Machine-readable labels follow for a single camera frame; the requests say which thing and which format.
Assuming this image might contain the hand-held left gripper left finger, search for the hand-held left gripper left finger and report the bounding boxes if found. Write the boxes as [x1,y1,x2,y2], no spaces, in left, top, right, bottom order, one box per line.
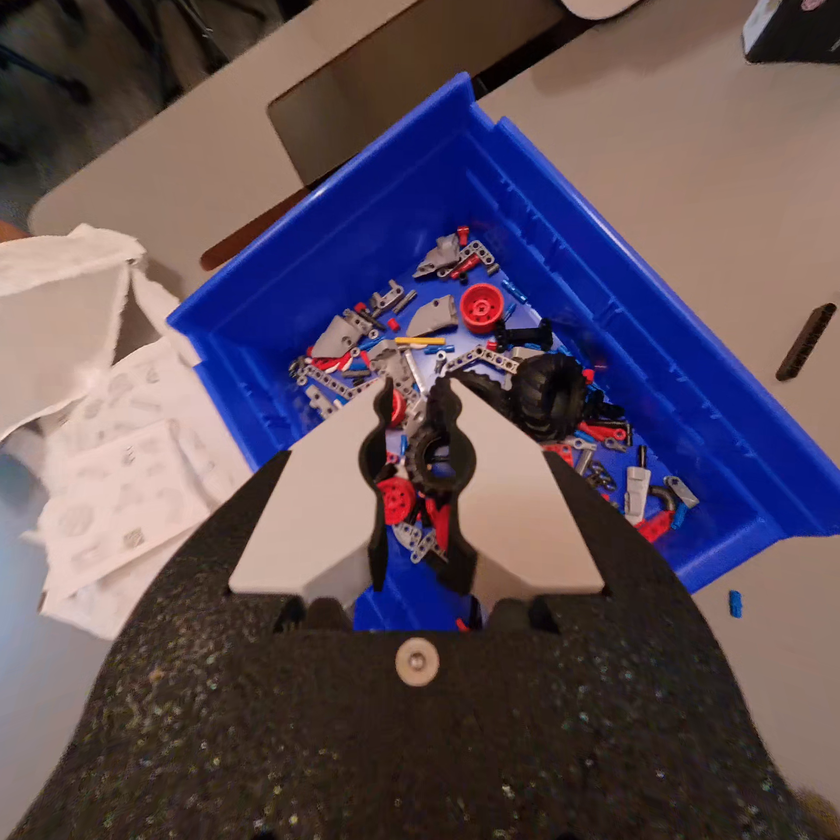
[227,378,395,602]

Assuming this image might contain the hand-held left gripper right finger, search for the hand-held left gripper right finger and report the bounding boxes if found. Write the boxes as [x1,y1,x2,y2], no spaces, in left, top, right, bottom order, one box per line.
[445,378,606,603]

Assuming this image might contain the small black toy tire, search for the small black toy tire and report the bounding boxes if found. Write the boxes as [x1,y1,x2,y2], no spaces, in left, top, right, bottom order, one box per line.
[403,413,463,503]

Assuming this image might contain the pile of toy brick parts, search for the pile of toy brick parts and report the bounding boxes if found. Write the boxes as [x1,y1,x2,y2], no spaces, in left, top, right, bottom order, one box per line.
[289,225,700,565]

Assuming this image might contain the blue plastic bin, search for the blue plastic bin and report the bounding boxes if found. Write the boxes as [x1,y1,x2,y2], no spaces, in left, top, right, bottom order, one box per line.
[166,71,840,632]

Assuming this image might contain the grey desk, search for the grey desk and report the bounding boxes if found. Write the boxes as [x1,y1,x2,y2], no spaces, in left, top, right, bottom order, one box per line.
[0,0,840,808]

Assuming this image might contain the red toy wheel hub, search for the red toy wheel hub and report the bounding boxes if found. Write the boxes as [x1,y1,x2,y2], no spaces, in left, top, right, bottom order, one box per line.
[459,283,505,336]
[377,478,417,526]

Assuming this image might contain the large black toy tire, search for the large black toy tire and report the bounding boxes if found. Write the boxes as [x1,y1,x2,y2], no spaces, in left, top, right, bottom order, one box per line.
[448,371,519,422]
[508,353,589,442]

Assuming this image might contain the white printed paper sheets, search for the white printed paper sheets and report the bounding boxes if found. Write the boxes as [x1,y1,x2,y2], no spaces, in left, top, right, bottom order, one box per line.
[23,341,253,641]

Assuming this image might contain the black toy brick beam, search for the black toy brick beam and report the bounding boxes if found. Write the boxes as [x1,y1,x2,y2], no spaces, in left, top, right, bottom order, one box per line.
[776,304,837,383]

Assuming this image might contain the torn white paper bag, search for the torn white paper bag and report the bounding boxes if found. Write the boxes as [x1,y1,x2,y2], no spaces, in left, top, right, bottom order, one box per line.
[0,223,198,447]

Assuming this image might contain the grey table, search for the grey table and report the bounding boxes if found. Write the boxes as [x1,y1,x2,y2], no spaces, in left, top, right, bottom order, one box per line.
[28,0,572,296]

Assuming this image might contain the white rounded object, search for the white rounded object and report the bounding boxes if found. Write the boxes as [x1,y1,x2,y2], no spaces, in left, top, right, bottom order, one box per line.
[563,0,647,21]

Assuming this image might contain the black cardboard box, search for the black cardboard box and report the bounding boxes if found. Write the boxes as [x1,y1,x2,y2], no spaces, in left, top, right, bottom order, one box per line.
[742,0,840,64]

